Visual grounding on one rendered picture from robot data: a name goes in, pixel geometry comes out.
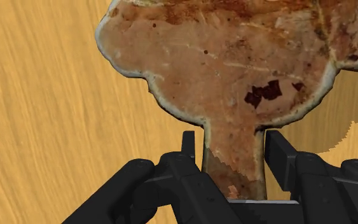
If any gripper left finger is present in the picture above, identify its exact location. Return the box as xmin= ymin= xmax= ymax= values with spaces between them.
xmin=61 ymin=130 xmax=242 ymax=224

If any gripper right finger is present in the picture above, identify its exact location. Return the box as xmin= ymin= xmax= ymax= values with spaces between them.
xmin=264 ymin=129 xmax=358 ymax=224

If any brown rusty pan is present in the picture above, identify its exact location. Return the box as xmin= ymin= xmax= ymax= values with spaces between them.
xmin=95 ymin=0 xmax=358 ymax=201

